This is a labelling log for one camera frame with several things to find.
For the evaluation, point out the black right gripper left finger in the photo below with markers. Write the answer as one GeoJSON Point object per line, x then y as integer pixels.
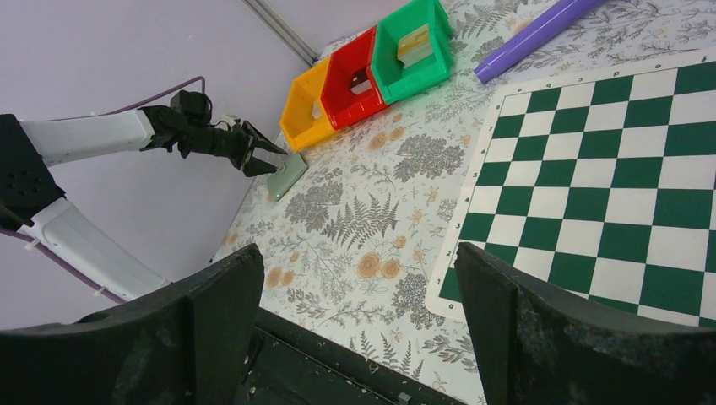
{"type": "Point", "coordinates": [185, 343]}

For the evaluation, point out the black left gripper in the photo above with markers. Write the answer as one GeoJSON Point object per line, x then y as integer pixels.
{"type": "Point", "coordinates": [184, 125]}

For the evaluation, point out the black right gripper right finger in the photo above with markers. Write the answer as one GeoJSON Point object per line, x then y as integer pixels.
{"type": "Point", "coordinates": [536, 343]}

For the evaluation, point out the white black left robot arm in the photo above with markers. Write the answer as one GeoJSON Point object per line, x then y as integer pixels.
{"type": "Point", "coordinates": [43, 161]}

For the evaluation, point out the silver card stack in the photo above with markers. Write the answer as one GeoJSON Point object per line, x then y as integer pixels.
{"type": "Point", "coordinates": [316, 111]}

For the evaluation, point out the gold card stack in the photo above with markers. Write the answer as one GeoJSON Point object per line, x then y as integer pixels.
{"type": "Point", "coordinates": [415, 46]}

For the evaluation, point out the yellow plastic bin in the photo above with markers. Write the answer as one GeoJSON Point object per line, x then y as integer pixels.
{"type": "Point", "coordinates": [300, 130]}

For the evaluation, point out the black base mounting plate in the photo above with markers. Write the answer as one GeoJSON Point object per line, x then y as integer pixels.
{"type": "Point", "coordinates": [288, 364]}

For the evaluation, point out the red plastic bin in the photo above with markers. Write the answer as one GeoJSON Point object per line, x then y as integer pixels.
{"type": "Point", "coordinates": [350, 93]}

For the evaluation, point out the floral patterned tablecloth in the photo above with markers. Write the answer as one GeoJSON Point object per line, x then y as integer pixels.
{"type": "Point", "coordinates": [350, 249]}

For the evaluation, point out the green plastic bin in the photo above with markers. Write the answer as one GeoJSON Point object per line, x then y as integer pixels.
{"type": "Point", "coordinates": [395, 82]}

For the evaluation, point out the green white chessboard mat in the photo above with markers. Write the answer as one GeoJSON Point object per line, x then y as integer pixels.
{"type": "Point", "coordinates": [601, 183]}

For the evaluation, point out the purple plastic tube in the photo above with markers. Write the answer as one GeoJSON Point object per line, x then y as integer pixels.
{"type": "Point", "coordinates": [549, 24]}

